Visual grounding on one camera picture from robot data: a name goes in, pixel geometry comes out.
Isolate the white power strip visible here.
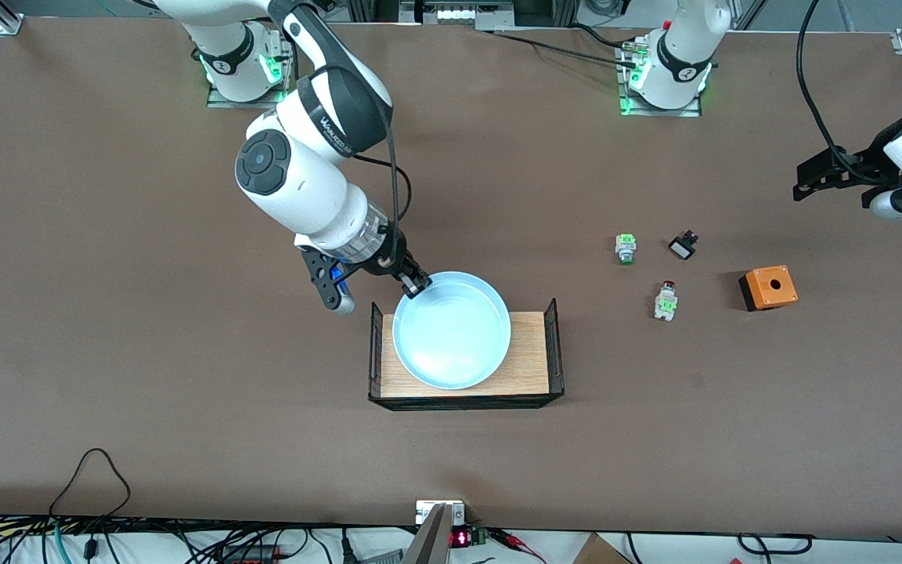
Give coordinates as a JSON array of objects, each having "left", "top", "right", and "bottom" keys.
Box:
[{"left": 400, "top": 0, "right": 514, "bottom": 31}]

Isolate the orange button enclosure box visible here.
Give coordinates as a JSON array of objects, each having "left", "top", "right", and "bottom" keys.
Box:
[{"left": 738, "top": 265, "right": 799, "bottom": 313}]

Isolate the red clip lead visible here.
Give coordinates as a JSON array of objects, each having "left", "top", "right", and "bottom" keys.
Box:
[{"left": 486, "top": 529, "right": 550, "bottom": 564}]

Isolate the long thin black cable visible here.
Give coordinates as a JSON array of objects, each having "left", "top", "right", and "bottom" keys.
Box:
[{"left": 476, "top": 22, "right": 644, "bottom": 67}]

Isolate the flat looped black cable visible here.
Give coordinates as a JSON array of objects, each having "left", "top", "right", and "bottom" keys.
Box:
[{"left": 737, "top": 533, "right": 814, "bottom": 555}]

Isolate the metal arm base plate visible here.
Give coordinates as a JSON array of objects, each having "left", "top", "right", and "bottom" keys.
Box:
[
  {"left": 207, "top": 31, "right": 297, "bottom": 109},
  {"left": 617, "top": 39, "right": 704, "bottom": 118}
]

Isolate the wooden tray with wire sides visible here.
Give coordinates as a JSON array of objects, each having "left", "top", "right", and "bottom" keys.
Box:
[{"left": 368, "top": 298, "right": 565, "bottom": 412}]

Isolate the black power adapter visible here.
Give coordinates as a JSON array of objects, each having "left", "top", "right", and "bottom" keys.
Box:
[{"left": 216, "top": 544, "right": 283, "bottom": 564}]

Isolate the light blue round plate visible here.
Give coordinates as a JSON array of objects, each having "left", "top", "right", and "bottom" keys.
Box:
[{"left": 392, "top": 271, "right": 512, "bottom": 391}]

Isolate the brown cardboard piece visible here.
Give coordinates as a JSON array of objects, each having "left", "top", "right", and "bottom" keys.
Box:
[{"left": 572, "top": 533, "right": 632, "bottom": 564}]

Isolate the short thick black cable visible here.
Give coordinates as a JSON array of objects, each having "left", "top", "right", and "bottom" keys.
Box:
[{"left": 572, "top": 22, "right": 632, "bottom": 49}]

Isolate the looped thin black cable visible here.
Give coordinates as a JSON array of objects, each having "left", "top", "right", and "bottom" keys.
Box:
[{"left": 48, "top": 448, "right": 132, "bottom": 522}]

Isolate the red push button switch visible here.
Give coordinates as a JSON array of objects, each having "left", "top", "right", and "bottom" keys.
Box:
[{"left": 653, "top": 280, "right": 679, "bottom": 322}]

